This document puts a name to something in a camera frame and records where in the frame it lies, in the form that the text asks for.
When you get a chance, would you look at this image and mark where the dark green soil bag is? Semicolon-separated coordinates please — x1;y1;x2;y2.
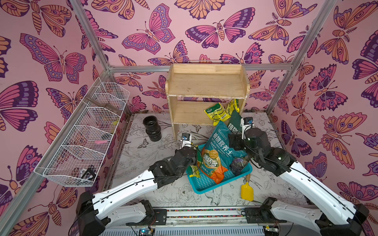
228;110;252;177

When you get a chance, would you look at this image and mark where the yellow green fertilizer packet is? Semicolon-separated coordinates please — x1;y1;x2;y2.
204;103;231;126
189;165;200;179
225;99;240;116

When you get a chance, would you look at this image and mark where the teal and orange soil bag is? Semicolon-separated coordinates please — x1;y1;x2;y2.
200;122;234;184

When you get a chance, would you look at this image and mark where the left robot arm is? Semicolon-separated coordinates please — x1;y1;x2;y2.
73;145;202;236

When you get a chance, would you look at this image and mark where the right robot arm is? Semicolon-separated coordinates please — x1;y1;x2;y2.
228;127;369;236

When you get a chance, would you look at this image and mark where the wooden two-tier shelf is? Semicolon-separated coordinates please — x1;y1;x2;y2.
165;64;250;139

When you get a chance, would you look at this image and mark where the teal plastic basket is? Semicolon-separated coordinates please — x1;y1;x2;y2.
187;142;253;194

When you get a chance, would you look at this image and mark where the black ceramic pot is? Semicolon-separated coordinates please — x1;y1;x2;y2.
143;116;162;142

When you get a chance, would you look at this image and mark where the yellow garden trowel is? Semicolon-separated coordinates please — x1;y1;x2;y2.
241;175;254;202

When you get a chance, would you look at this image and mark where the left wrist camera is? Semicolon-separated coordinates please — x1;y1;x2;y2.
180;133;192;148

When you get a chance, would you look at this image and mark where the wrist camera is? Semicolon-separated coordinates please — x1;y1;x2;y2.
240;117;255;140
180;133;192;148

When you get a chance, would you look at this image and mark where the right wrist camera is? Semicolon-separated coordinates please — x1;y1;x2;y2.
240;117;255;140

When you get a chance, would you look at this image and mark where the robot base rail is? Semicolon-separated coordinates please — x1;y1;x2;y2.
100;206;290;236

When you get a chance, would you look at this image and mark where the white wire basket rack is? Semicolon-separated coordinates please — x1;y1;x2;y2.
34;80;130;187

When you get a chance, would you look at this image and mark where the aluminium frame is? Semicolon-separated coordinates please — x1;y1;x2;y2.
0;0;339;234

